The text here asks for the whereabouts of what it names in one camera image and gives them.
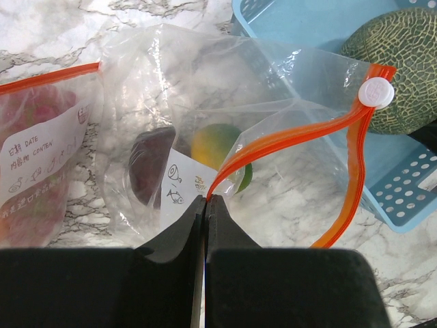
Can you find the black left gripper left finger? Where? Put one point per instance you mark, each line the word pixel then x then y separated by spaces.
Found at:
pixel 157 284

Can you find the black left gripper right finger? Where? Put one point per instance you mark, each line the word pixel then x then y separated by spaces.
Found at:
pixel 251 286

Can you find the dark red apple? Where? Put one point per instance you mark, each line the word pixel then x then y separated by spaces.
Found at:
pixel 148 159

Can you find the yellow green citrus fruit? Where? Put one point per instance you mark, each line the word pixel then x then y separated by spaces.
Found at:
pixel 211 144

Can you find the clear zip bag orange zipper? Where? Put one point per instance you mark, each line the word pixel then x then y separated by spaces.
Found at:
pixel 36 163

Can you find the red grape bunch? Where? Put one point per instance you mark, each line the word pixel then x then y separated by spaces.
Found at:
pixel 23 109

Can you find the green netted melon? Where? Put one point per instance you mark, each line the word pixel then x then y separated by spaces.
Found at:
pixel 406 40

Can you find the light blue plastic basket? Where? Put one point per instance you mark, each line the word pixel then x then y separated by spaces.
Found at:
pixel 397 165

